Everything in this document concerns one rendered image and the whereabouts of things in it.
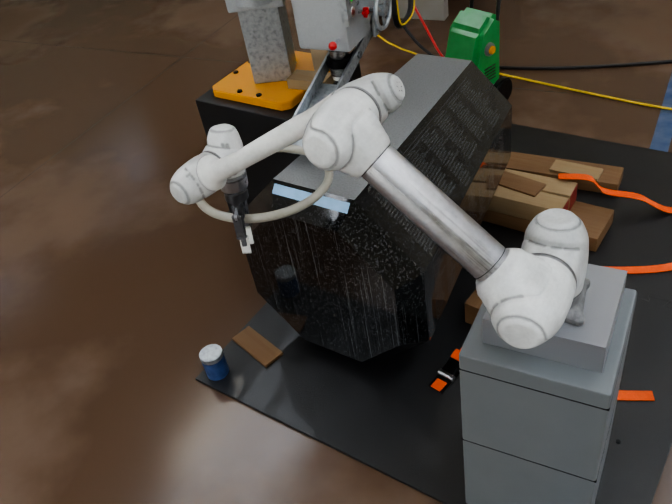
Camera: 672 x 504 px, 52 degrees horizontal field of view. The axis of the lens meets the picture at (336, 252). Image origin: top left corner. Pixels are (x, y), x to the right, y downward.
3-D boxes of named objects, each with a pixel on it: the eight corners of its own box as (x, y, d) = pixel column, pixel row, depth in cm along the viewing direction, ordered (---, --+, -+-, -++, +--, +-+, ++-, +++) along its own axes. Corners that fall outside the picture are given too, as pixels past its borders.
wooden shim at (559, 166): (549, 171, 364) (549, 169, 363) (555, 161, 370) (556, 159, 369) (597, 181, 351) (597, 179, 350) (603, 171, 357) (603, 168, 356)
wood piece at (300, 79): (288, 89, 327) (286, 79, 324) (298, 78, 333) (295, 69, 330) (325, 92, 319) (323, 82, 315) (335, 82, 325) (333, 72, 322)
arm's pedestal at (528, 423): (625, 441, 249) (660, 281, 198) (596, 569, 217) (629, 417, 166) (489, 401, 270) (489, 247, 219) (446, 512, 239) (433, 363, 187)
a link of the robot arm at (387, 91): (341, 76, 178) (316, 99, 169) (397, 52, 167) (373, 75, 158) (365, 120, 183) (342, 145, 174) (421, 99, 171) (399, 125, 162)
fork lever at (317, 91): (342, 25, 289) (339, 16, 285) (384, 28, 281) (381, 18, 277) (274, 151, 260) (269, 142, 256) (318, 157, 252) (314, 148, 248)
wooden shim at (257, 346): (232, 340, 314) (231, 338, 313) (249, 327, 318) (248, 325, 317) (266, 367, 298) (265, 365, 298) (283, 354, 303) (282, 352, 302)
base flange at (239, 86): (209, 96, 342) (207, 87, 339) (269, 53, 370) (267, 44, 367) (287, 112, 318) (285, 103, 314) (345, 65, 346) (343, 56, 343)
